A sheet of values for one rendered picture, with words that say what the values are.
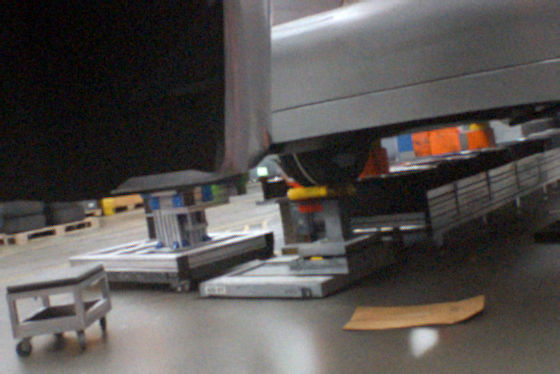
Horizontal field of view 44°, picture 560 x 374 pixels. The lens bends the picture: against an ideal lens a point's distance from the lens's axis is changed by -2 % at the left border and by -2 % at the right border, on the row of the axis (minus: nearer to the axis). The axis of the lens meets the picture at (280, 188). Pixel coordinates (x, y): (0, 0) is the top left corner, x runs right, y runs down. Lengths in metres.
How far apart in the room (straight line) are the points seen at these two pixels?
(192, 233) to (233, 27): 4.17
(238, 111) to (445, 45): 1.78
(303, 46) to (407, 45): 0.40
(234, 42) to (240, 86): 0.04
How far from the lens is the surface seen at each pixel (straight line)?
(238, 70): 0.58
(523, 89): 2.31
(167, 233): 4.75
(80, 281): 3.33
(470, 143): 6.00
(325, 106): 2.57
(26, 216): 10.96
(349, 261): 3.60
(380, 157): 4.24
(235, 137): 0.57
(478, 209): 4.88
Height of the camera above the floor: 0.76
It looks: 3 degrees down
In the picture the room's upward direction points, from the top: 9 degrees counter-clockwise
